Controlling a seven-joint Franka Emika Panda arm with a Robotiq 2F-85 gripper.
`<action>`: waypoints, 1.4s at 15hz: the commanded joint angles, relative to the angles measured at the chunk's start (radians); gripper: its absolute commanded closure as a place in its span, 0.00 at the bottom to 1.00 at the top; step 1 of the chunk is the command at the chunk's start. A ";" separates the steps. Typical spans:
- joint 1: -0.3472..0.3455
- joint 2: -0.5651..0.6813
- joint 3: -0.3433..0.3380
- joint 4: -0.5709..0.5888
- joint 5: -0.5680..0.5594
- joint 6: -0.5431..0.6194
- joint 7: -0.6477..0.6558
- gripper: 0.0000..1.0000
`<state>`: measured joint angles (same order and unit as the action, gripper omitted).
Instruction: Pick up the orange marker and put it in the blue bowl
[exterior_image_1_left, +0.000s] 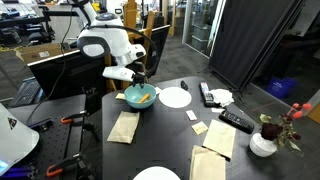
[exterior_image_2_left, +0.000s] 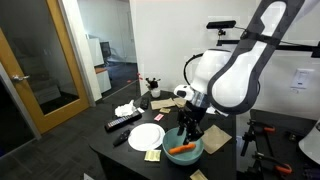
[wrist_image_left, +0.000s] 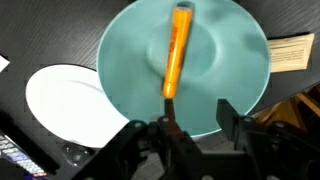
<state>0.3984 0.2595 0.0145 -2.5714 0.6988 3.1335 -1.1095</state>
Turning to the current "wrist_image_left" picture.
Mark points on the black key fob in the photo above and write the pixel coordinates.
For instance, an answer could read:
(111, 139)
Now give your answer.
(76, 155)

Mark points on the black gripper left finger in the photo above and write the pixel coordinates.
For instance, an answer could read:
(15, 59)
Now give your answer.
(160, 146)

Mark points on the remote with grey buttons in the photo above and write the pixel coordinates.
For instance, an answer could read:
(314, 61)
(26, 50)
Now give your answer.
(16, 155)

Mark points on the white round plate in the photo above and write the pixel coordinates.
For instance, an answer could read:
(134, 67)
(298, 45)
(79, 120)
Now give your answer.
(66, 106)

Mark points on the orange marker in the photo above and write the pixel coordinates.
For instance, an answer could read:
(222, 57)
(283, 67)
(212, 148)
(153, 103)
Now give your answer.
(176, 50)

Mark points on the blue bowl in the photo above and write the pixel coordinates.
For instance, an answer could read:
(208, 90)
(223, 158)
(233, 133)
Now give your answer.
(233, 66)

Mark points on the yellow paper card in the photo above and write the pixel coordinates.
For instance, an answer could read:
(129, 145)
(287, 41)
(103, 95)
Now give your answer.
(290, 53)

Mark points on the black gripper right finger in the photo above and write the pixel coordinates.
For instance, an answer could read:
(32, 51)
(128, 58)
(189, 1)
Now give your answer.
(280, 150)

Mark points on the white sweetener packet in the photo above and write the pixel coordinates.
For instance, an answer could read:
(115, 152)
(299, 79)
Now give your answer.
(3, 62)

